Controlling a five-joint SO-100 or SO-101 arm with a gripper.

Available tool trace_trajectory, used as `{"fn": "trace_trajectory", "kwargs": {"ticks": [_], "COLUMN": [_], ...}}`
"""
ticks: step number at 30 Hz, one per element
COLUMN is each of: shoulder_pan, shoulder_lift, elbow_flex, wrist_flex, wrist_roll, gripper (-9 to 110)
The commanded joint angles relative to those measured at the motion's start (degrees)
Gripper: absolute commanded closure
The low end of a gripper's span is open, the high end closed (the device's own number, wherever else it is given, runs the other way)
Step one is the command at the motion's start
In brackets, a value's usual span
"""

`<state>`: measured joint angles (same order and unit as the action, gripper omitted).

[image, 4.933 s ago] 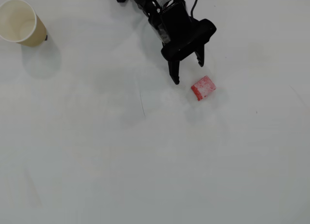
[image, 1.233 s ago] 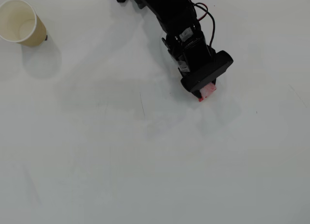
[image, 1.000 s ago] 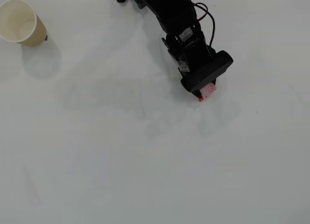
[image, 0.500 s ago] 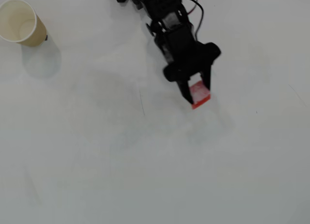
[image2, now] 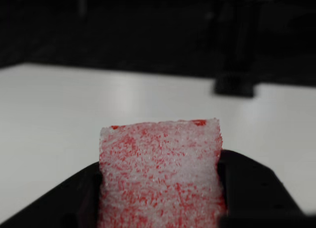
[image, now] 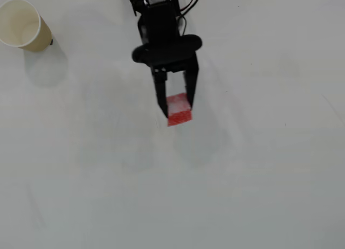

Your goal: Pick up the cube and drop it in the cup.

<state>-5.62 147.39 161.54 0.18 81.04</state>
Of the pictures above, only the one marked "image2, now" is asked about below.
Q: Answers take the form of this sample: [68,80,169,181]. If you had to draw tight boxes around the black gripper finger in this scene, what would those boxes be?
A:
[216,150,307,218]
[0,160,103,228]

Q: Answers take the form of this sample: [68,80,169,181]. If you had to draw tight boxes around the red white foam cube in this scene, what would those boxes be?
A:
[97,117,228,228]

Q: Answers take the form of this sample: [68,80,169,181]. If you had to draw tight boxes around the black stand base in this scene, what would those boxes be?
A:
[213,73,255,98]

